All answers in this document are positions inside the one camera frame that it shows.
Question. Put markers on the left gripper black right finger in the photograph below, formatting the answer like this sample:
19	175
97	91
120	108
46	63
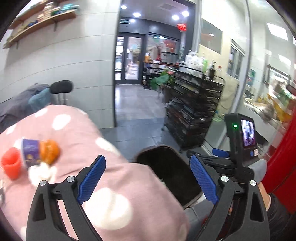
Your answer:
239	212

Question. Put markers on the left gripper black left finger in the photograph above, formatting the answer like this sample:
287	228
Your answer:
45	221

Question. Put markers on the white tissue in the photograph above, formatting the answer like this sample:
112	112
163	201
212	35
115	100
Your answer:
40	172

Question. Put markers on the orange peel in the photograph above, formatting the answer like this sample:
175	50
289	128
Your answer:
49	151

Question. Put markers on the blue yogurt cup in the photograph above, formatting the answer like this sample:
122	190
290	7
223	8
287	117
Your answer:
30	151

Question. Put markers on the right forearm dark sleeve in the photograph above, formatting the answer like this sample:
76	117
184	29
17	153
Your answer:
281	222

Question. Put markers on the black trash bin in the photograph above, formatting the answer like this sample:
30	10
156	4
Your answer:
172	170

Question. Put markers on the right hand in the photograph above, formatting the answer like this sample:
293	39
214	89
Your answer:
265	196

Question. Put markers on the green potted plant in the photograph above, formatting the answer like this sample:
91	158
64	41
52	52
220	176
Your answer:
166	77

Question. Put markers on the grey blanket massage bed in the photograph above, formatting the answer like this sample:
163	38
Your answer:
30	101

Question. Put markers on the black round stool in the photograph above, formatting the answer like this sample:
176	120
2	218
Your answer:
61	88

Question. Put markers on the red hanging lantern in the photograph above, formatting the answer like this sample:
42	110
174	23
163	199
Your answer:
182	27

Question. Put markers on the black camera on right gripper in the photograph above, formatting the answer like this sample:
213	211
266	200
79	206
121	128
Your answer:
242	139

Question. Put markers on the black wire rack cart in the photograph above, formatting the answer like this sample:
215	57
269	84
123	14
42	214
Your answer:
192	104

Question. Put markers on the wooden wall shelf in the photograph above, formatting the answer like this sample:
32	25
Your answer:
38	16

